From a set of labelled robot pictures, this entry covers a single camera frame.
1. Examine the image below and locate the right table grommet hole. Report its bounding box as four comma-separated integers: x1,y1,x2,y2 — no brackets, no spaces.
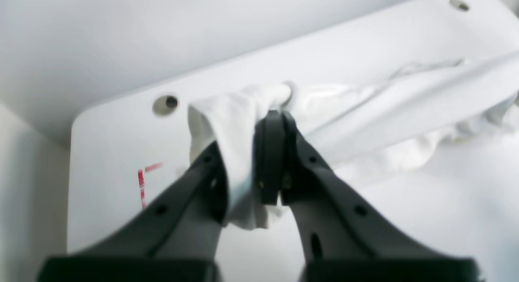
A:
152,95,180,117

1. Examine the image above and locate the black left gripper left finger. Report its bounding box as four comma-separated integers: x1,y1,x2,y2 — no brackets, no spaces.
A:
37,141,230,282

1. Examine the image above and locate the white t-shirt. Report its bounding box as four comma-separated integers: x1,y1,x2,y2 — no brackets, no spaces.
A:
187,52,518,230

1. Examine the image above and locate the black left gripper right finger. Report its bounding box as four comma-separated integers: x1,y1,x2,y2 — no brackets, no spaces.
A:
280,111,481,282

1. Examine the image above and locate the red tape rectangle marking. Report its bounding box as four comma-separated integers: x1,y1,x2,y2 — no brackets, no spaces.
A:
137,162,163,210

